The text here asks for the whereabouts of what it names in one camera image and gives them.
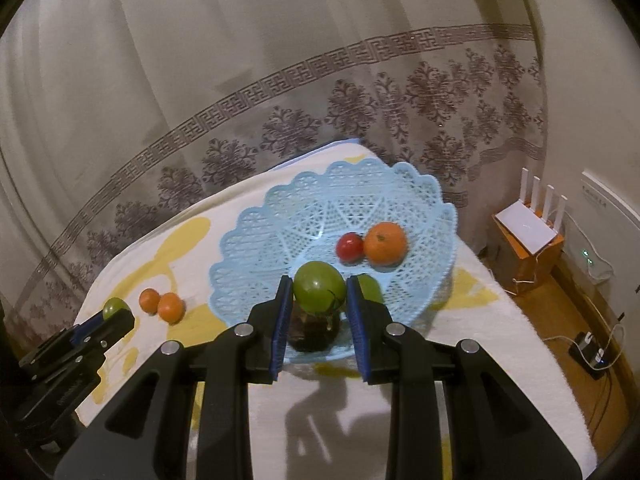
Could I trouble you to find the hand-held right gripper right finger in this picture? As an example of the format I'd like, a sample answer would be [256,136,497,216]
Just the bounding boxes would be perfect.
[346,274,583,480]

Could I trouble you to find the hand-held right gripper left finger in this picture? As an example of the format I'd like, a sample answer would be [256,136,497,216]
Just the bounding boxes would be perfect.
[54,275,294,480]

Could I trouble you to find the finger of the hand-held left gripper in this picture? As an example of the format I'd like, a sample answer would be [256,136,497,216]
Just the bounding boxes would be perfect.
[37,320,107,358]
[70,309,137,363]

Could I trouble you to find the dark brown round fruit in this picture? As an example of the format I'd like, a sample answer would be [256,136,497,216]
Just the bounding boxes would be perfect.
[286,305,342,353]

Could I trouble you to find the red tomato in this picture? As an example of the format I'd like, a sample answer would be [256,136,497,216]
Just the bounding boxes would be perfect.
[335,232,365,262]

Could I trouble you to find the large round orange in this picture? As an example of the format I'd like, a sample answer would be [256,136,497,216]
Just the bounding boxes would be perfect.
[363,221,408,267]

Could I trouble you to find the light blue lace plastic basket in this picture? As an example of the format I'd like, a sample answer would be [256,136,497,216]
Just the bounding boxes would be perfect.
[207,158,458,365]

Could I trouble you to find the small round orange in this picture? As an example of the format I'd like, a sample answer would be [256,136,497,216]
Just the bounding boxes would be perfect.
[138,288,161,315]

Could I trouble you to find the oblong orange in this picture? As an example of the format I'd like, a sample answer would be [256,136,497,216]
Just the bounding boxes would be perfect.
[157,292,186,324]

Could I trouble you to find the orange cardboard box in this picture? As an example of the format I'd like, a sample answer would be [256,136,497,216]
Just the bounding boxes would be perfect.
[490,212,566,296]

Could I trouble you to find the white router with antennas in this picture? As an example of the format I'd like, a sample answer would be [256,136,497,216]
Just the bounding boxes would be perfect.
[497,167,572,256]

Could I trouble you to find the black power strip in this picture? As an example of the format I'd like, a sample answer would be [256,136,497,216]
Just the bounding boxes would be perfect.
[570,330,608,381]

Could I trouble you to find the beige patterned sheer curtain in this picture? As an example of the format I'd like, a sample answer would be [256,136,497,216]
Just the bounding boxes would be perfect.
[0,0,551,341]

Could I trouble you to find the white cable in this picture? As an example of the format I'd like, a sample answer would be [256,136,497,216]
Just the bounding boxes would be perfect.
[542,322,627,372]

